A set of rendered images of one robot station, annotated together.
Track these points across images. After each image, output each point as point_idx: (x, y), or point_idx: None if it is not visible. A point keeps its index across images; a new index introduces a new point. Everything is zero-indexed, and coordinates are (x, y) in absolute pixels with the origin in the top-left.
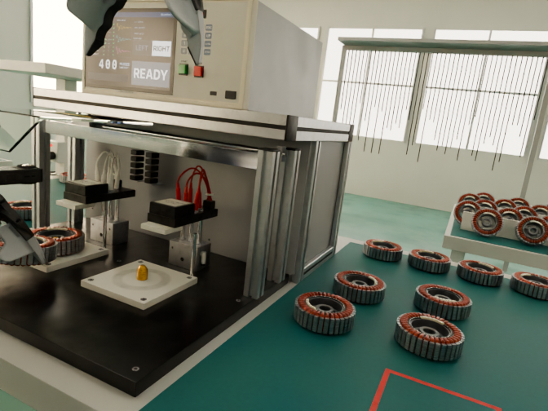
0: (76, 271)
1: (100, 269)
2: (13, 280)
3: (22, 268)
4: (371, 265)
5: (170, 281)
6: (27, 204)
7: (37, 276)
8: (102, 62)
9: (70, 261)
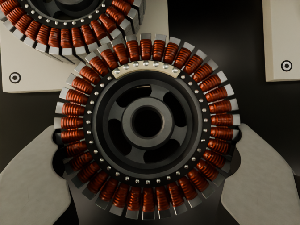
0: (198, 41)
1: (224, 2)
2: (162, 146)
3: (118, 103)
4: None
5: None
6: None
7: (171, 105)
8: None
9: (168, 27)
